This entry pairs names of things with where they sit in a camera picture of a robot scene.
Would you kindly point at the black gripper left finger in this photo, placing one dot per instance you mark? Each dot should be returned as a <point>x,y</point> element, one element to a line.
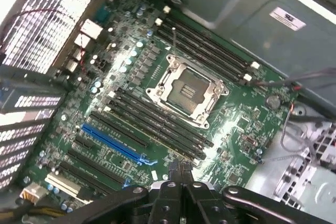
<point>170,197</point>

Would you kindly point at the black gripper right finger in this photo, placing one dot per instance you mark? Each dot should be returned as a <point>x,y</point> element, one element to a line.
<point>195,200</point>

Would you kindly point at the black RAM slot white latch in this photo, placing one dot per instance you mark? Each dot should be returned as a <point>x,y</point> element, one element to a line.
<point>210,37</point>
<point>152,134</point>
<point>199,45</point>
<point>162,123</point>

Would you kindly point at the blue expansion slot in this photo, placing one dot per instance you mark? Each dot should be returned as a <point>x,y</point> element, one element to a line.
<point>113,142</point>

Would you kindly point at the green motherboard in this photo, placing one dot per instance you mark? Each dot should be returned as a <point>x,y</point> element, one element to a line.
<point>236,129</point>

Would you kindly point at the long black expansion slot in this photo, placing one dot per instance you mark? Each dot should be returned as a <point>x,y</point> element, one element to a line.
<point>84,176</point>
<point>118,129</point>
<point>94,165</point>

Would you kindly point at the short black expansion slot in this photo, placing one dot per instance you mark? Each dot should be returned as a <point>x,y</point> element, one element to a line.
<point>84,142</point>

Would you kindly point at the silver CPU socket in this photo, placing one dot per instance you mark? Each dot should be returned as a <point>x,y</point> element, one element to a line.
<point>183,90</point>

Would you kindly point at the white expansion slot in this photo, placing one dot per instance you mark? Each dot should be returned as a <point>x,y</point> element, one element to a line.
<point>63,184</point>

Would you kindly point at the metal disk bay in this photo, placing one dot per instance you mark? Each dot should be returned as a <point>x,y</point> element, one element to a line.
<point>315,179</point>

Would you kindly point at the silver coin cell battery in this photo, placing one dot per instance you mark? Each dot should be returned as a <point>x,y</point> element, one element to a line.
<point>273,101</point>

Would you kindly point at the white power connector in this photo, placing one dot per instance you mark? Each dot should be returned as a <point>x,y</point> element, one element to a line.
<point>32,193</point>

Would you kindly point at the thin metal locking lever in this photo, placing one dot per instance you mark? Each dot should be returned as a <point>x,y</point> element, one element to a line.
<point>175,40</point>

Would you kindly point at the perforated slot cover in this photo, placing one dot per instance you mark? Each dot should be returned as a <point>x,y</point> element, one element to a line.
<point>39,101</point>
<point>14,150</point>
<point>21,133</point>

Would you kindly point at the silver rear port block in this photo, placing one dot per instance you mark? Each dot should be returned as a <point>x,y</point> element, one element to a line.
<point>90,28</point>

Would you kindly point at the blue rear port connector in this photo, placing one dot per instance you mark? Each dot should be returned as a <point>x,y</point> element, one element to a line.
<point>102,14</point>

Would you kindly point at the white printed label sticker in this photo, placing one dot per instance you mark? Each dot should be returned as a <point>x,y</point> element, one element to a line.
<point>287,19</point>

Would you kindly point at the perforated metal vent grille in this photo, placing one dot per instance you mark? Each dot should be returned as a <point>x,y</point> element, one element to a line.
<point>39,30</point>

